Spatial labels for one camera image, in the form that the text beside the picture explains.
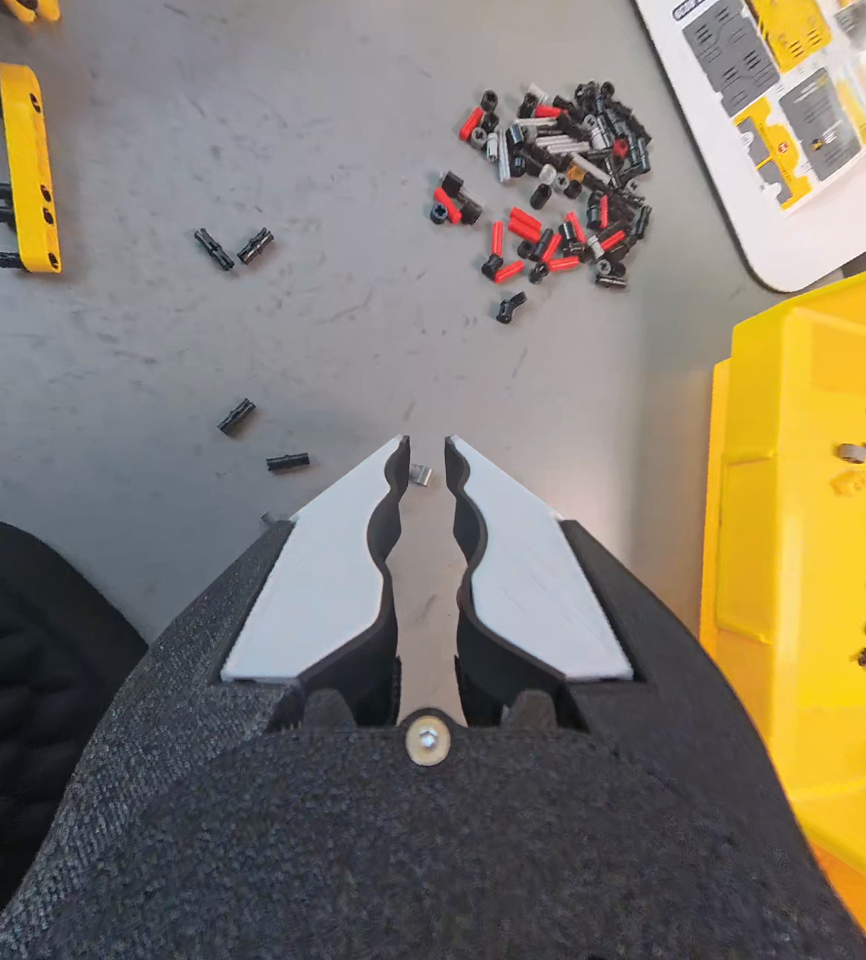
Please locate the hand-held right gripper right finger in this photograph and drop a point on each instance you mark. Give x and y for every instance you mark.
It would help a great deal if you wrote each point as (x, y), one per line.
(545, 600)

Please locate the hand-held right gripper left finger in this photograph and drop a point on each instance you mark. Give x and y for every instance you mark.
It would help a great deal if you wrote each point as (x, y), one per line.
(313, 600)

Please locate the yellow plastic bin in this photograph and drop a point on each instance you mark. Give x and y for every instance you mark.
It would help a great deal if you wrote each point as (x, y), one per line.
(792, 525)

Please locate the black lego pins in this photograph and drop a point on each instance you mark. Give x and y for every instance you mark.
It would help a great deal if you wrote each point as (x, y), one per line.
(212, 249)

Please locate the pile of red black lego pieces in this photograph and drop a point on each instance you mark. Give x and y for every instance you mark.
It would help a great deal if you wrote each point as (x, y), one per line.
(568, 180)

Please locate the black bumpy cushion pad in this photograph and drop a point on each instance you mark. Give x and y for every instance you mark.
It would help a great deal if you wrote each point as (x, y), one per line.
(20, 712)

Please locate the white book stand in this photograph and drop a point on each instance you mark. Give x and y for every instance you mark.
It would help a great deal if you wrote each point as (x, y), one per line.
(762, 240)

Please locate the yellow grey sticker sheet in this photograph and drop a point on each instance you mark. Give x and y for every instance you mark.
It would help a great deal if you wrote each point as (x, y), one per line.
(777, 105)

